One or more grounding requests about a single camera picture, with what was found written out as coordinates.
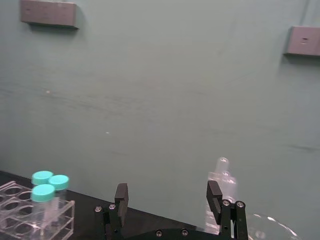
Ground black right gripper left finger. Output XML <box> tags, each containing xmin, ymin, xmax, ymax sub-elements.
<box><xmin>93</xmin><ymin>183</ymin><xmax>130</xmax><ymax>240</ymax></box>

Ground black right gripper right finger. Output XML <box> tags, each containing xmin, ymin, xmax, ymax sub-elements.
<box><xmin>206</xmin><ymin>180</ymin><xmax>250</xmax><ymax>240</ymax></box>

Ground clear plastic dropper bottle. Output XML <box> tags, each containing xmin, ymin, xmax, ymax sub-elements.
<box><xmin>203</xmin><ymin>156</ymin><xmax>238</xmax><ymax>235</ymax></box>

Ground clear tube with teal cap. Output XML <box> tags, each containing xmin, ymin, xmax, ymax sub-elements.
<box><xmin>31</xmin><ymin>170</ymin><xmax>55</xmax><ymax>187</ymax></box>
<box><xmin>30</xmin><ymin>184</ymin><xmax>61</xmax><ymax>228</ymax></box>
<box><xmin>47</xmin><ymin>174</ymin><xmax>70</xmax><ymax>204</ymax></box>

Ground clear glass dish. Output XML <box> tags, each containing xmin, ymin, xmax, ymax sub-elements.
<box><xmin>246</xmin><ymin>213</ymin><xmax>301</xmax><ymax>240</ymax></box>

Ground clear acrylic tube rack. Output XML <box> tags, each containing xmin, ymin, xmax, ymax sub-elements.
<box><xmin>0</xmin><ymin>181</ymin><xmax>76</xmax><ymax>240</ymax></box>

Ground grey wall box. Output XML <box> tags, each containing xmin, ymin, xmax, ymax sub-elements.
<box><xmin>282</xmin><ymin>25</ymin><xmax>320</xmax><ymax>57</ymax></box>
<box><xmin>19</xmin><ymin>0</ymin><xmax>80</xmax><ymax>32</ymax></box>

